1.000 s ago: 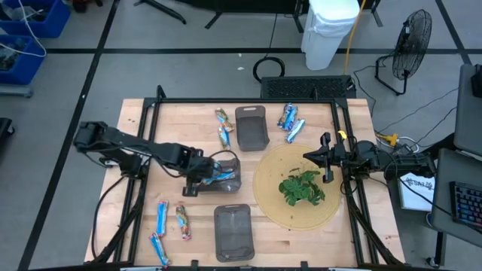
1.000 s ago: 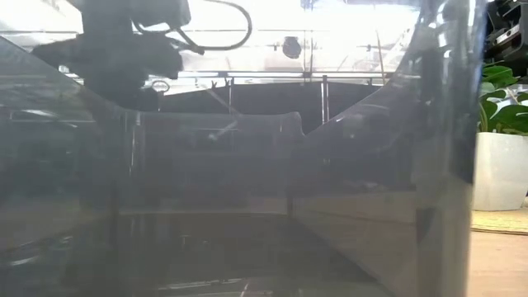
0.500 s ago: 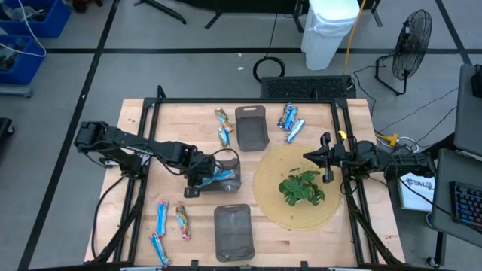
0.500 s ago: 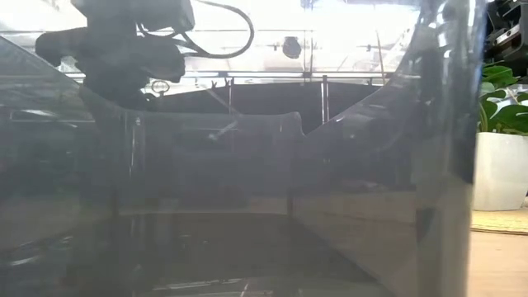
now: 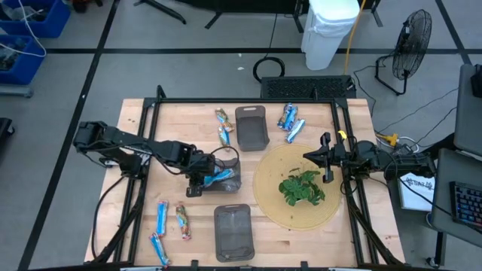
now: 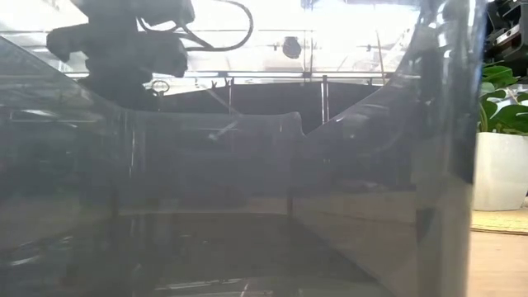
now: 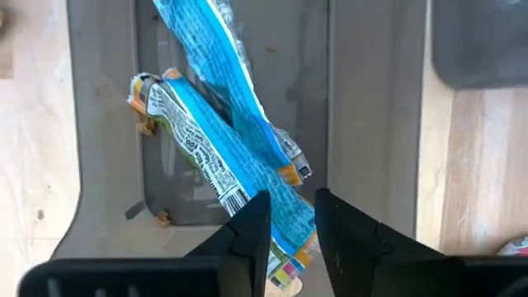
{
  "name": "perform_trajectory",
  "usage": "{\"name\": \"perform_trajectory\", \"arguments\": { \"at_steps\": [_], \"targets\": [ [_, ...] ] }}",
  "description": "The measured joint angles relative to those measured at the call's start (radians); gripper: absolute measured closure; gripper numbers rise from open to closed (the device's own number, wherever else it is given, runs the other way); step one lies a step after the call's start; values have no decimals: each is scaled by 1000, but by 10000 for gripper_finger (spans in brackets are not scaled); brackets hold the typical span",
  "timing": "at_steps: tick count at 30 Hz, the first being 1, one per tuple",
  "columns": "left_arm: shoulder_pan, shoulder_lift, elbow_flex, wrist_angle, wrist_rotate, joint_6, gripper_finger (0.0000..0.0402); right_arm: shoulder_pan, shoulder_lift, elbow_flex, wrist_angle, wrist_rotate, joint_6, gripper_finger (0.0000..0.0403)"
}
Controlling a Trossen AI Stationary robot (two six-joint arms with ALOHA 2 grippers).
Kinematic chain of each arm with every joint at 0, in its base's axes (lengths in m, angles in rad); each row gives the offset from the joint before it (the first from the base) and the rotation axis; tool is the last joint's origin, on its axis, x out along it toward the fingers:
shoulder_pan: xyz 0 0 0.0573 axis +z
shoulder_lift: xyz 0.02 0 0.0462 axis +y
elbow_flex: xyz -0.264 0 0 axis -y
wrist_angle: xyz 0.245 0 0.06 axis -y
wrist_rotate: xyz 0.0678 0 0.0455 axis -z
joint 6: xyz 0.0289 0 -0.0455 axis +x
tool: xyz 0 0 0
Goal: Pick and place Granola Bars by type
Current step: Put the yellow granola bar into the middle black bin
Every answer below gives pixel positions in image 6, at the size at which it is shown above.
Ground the round woven yellow placemat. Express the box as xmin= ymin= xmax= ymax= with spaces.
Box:
xmin=469 ymin=208 xmax=528 ymax=236

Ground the dark round fixture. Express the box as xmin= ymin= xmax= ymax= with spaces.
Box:
xmin=281 ymin=35 xmax=303 ymax=60

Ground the black left camera cable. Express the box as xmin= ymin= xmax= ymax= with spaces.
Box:
xmin=138 ymin=0 xmax=255 ymax=54

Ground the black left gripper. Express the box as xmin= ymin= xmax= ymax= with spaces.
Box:
xmin=45 ymin=22 xmax=190 ymax=110

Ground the green artificial leafy plant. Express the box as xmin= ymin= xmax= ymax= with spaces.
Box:
xmin=478 ymin=61 xmax=528 ymax=136

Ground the small metal ring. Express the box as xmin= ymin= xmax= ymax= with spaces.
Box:
xmin=150 ymin=78 xmax=171 ymax=98

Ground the white plant pot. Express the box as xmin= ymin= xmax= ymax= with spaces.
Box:
xmin=472 ymin=131 xmax=528 ymax=212

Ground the grey translucent plastic bin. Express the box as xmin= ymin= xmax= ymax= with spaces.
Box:
xmin=0 ymin=0 xmax=488 ymax=297

